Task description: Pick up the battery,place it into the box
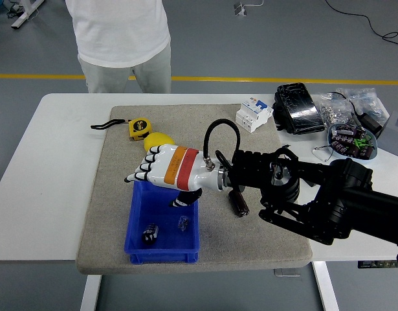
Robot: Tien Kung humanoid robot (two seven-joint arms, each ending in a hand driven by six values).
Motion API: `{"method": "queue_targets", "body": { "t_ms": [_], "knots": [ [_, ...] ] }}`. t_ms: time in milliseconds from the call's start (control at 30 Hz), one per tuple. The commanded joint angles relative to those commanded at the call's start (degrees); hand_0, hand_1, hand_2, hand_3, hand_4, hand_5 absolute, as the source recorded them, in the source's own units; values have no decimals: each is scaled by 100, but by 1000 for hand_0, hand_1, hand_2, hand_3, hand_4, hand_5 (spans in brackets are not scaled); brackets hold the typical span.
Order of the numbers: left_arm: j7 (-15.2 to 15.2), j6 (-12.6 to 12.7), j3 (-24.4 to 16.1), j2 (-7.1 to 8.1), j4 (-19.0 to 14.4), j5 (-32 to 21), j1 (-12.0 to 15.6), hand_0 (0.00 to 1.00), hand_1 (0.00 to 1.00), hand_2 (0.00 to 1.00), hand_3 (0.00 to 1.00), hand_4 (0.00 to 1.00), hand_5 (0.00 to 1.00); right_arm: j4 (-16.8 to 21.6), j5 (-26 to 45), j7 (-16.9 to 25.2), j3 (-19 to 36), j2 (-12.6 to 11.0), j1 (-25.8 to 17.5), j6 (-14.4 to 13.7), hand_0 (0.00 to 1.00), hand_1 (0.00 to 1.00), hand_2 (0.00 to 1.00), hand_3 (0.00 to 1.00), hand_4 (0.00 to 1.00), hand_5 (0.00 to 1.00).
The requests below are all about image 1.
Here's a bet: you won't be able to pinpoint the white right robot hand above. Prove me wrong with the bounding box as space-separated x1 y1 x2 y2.
123 143 221 208

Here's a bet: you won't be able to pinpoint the short dark cylindrical battery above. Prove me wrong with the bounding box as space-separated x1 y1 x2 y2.
141 223 159 244

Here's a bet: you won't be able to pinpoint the long dark cylindrical battery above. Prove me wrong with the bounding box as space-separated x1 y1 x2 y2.
228 190 250 218

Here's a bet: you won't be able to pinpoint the blue plastic box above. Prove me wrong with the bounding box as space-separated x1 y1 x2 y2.
124 179 199 265

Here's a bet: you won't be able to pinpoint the dark brown cylindrical battery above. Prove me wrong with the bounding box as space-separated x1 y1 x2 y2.
330 141 348 156
359 145 376 160
344 144 361 159

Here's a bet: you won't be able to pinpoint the grey box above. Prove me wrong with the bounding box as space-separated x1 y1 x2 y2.
376 110 398 158

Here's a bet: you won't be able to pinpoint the yellow lemon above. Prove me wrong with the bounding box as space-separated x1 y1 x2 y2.
143 132 175 153

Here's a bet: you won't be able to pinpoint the grey-brown mat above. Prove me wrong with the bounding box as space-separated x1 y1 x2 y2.
74 103 313 276

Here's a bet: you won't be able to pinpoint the yellow tape measure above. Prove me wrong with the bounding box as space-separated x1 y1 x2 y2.
90 117 153 142

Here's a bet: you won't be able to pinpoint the white circuit breaker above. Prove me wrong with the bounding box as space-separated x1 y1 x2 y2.
235 96 274 133

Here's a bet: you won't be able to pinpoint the white table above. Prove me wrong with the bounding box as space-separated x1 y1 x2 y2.
0 93 398 311

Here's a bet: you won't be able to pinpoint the black glossy device case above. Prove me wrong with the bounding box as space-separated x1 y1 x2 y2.
272 82 326 135

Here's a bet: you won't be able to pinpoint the person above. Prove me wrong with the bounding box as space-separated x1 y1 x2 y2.
65 0 173 95

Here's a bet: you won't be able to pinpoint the clear bag of metal washers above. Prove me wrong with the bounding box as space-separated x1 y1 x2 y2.
313 92 357 126

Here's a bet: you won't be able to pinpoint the green small parts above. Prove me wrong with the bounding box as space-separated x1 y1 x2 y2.
347 137 373 150

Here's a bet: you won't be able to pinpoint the light blue bowl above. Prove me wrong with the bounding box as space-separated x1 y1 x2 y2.
327 122 379 161

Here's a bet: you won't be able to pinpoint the clear bag of small parts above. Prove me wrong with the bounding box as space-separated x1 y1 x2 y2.
336 87 390 121

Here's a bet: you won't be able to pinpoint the white floor stand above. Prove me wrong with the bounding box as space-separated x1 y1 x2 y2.
10 0 46 32

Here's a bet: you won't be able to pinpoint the thin wire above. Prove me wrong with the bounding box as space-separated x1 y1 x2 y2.
311 145 335 163

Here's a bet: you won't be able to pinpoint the black power adapter with cord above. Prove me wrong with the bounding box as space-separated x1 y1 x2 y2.
327 92 383 135

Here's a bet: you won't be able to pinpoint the black floor cable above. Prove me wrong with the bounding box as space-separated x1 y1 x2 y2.
324 0 398 49

